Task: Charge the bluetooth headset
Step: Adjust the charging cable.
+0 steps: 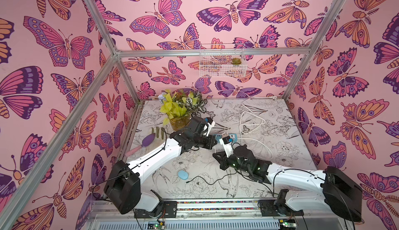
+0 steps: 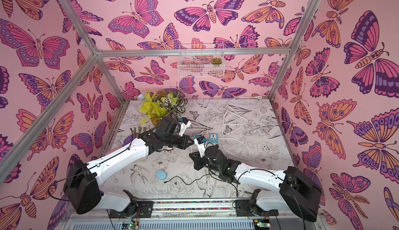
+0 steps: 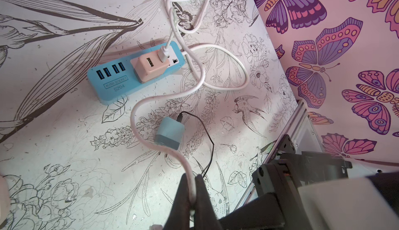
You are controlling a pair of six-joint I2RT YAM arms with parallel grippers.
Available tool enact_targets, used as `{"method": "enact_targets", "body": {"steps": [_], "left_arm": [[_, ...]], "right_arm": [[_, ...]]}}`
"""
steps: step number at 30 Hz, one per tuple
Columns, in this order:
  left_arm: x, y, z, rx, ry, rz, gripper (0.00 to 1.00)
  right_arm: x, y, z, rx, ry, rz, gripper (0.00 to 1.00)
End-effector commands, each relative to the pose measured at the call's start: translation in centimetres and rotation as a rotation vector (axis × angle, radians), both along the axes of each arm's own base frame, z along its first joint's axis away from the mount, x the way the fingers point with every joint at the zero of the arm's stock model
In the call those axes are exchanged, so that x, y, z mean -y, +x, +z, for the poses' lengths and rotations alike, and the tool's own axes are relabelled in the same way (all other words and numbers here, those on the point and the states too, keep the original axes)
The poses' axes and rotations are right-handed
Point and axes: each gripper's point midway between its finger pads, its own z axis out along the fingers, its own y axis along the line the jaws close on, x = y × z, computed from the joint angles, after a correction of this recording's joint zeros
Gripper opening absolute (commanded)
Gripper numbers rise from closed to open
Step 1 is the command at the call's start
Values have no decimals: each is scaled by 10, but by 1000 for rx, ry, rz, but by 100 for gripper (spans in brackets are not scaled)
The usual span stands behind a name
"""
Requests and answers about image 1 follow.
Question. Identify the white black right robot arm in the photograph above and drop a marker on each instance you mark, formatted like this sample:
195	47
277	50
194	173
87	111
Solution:
329	190

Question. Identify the pink purple hairbrush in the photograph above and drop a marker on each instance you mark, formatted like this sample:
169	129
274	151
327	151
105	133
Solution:
145	143

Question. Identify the potted plant in glass jar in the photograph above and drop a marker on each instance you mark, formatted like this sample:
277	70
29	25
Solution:
180	106

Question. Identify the beige striped cloth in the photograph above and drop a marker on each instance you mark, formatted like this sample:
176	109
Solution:
157	147

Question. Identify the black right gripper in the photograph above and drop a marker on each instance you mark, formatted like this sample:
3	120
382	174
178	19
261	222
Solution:
226	158

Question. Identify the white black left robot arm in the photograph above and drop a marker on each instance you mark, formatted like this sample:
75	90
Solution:
123	187

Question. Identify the aluminium cage frame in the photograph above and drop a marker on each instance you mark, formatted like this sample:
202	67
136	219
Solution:
53	50

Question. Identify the small green succulent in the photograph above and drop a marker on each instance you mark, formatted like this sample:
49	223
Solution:
236	61

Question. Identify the blue power strip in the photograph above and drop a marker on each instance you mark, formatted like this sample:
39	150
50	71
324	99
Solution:
233	136

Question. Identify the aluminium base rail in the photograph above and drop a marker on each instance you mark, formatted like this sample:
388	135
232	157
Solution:
217	214

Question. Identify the blue earbud case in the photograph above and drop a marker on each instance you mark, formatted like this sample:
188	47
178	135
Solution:
182	174

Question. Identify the white wire wall basket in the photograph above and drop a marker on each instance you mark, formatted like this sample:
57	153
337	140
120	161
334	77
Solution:
216	62

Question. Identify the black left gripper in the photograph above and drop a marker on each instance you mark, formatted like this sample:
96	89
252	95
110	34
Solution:
210	145

